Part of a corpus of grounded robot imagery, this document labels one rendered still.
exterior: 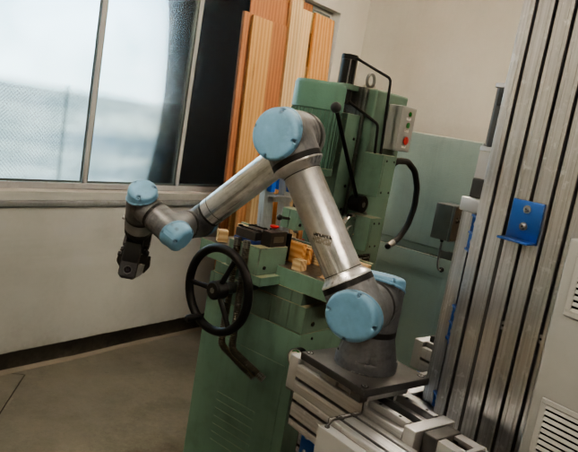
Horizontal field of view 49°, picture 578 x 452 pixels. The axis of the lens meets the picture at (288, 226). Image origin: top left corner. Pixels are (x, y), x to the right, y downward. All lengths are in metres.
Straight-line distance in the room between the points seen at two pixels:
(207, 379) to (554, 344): 1.34
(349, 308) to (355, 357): 0.20
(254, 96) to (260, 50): 0.26
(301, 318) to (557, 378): 0.89
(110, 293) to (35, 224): 0.62
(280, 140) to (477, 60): 3.24
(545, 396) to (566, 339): 0.13
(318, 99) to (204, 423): 1.21
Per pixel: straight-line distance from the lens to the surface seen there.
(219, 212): 1.62
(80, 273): 3.31
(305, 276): 1.97
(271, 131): 1.37
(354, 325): 1.33
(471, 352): 1.52
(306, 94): 2.10
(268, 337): 2.10
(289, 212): 2.15
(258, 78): 3.75
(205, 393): 2.36
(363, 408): 1.49
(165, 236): 1.56
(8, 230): 3.04
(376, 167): 2.21
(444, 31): 4.63
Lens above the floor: 1.36
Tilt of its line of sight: 9 degrees down
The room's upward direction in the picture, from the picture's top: 10 degrees clockwise
